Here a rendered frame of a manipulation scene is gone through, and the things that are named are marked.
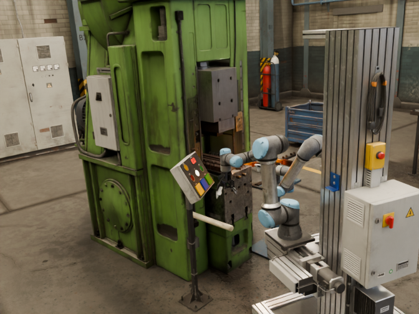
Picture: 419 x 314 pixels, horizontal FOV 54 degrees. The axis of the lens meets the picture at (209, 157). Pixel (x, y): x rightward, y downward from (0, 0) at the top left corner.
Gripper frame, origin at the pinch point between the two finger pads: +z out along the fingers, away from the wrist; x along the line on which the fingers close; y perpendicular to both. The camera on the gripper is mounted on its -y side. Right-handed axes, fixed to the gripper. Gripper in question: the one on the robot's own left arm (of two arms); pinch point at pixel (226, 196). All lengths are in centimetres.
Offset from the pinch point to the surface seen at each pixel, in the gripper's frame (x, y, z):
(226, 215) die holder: 18, -41, 36
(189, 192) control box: -26.0, -3.1, -7.7
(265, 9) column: 482, -767, -158
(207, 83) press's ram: 11, -50, -73
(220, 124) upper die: 20, -49, -40
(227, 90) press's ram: 29, -53, -66
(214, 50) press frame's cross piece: 26, -67, -97
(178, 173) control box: -31.4, -7.7, -20.8
